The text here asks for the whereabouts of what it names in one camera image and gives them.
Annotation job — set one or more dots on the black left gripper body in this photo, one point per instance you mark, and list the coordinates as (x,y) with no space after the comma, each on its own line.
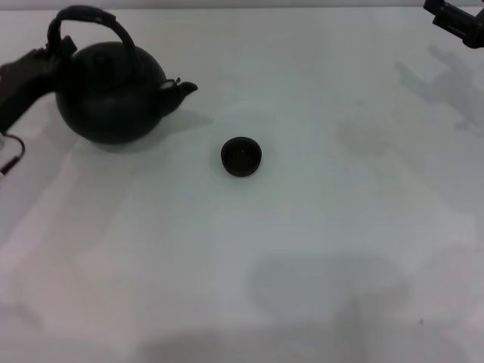
(26,79)

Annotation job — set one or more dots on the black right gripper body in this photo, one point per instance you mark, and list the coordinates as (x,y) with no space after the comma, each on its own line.
(477,30)

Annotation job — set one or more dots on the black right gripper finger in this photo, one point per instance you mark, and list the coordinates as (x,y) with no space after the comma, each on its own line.
(435,4)
(453,23)

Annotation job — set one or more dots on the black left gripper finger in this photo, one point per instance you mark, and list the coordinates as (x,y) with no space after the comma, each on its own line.
(69,47)

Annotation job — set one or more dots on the black round teapot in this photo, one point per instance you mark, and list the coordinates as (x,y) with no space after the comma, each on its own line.
(113,98)

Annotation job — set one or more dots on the small black teacup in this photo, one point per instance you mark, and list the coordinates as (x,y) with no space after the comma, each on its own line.
(241,156)

